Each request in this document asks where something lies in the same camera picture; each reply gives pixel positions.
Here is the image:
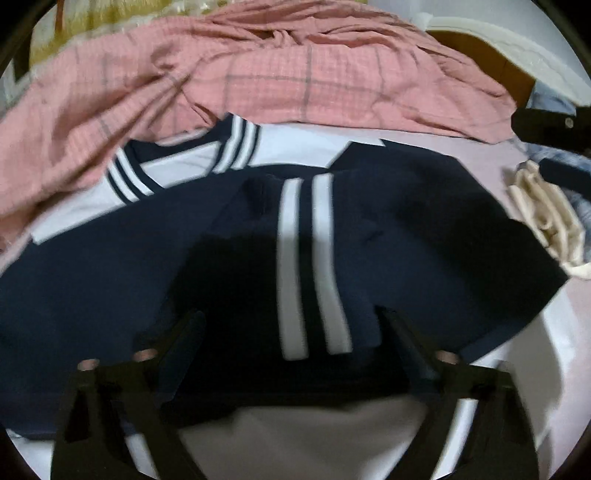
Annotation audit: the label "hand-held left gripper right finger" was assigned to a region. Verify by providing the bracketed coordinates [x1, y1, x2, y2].
[381, 307, 541, 480]

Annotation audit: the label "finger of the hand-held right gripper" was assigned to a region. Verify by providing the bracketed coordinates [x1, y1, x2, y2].
[538, 158, 591, 188]
[511, 105, 591, 141]

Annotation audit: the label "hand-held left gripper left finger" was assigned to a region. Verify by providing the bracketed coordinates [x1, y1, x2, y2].
[50, 309, 208, 480]

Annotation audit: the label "white navy baseball jacket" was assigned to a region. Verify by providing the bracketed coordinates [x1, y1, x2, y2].
[0, 113, 573, 480]

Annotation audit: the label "blue-grey pillow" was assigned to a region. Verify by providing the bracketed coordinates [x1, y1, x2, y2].
[526, 83, 583, 112]

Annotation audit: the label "cream cloth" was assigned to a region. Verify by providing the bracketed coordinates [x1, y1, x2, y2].
[505, 161, 591, 278]

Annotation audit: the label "wooden headboard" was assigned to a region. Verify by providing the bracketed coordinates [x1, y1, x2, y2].
[427, 30, 539, 109]

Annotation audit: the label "pink checked quilt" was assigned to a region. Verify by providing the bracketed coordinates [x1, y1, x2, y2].
[0, 0, 518, 250]

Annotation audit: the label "tree print curtain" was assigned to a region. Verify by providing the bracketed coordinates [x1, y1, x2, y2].
[28, 0, 218, 70]

